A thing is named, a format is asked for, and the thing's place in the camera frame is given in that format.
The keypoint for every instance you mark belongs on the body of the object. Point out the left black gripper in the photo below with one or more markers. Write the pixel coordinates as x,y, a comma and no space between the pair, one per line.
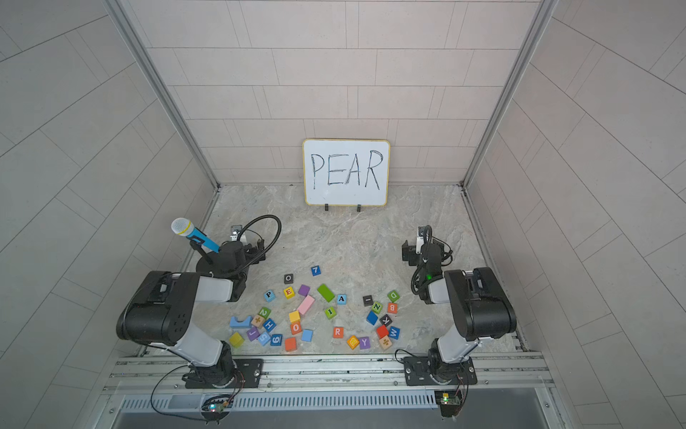
255,252

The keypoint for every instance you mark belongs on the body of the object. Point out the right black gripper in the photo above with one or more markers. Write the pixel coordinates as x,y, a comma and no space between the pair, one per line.
410,252

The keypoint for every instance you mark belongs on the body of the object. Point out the yellow E block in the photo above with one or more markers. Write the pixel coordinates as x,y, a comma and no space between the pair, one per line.
289,293

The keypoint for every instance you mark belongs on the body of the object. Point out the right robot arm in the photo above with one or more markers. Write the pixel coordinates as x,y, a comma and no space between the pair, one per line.
479,306

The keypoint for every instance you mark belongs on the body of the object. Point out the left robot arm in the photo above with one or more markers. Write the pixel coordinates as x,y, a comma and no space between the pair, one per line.
159,314

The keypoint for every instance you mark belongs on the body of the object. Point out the white board reading PEAR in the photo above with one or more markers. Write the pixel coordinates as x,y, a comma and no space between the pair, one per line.
346,172

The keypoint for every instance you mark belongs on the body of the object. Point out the green D block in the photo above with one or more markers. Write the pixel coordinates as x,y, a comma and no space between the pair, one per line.
394,296

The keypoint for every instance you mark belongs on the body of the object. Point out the blue toy microphone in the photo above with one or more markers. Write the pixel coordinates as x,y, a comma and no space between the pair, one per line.
185,228

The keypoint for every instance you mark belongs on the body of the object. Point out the green 2 block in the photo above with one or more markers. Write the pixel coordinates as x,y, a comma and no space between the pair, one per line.
264,312

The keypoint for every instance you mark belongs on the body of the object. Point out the blue arch block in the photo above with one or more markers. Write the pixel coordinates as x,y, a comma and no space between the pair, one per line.
246,323

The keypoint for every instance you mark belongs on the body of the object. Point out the purple plain block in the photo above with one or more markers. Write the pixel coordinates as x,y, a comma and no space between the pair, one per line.
304,290

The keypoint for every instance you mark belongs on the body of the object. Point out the blue H block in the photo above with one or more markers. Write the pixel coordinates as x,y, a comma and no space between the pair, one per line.
269,325

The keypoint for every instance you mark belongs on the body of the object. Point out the blue W block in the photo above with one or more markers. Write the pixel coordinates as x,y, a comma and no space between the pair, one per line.
394,332

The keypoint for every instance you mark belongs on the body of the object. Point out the pink long block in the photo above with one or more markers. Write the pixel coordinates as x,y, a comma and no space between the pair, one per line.
305,305

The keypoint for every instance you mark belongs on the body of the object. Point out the blue 9 block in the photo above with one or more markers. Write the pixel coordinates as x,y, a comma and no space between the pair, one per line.
276,340

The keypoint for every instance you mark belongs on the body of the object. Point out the orange 0 block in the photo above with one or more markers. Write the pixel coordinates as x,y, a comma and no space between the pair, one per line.
296,328

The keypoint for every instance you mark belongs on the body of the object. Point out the long green block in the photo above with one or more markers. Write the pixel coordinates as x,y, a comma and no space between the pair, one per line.
326,292

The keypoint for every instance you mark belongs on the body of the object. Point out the purple Y block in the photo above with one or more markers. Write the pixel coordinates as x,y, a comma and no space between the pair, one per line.
364,343

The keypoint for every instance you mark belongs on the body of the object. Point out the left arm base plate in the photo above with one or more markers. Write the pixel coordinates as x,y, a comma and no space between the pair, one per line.
240,373

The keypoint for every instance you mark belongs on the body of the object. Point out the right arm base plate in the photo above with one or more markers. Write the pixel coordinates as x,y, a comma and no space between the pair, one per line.
426,371

